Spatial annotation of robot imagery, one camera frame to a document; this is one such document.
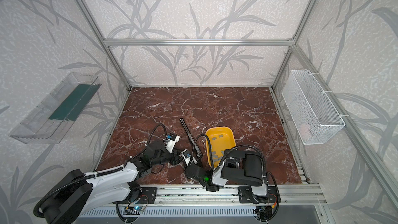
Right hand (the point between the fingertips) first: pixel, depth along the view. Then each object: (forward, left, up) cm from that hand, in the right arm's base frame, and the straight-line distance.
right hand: (185, 155), depth 86 cm
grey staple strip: (+12, -21, -1) cm, 24 cm away
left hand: (+1, -2, +6) cm, 7 cm away
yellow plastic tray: (+10, -21, -1) cm, 23 cm away
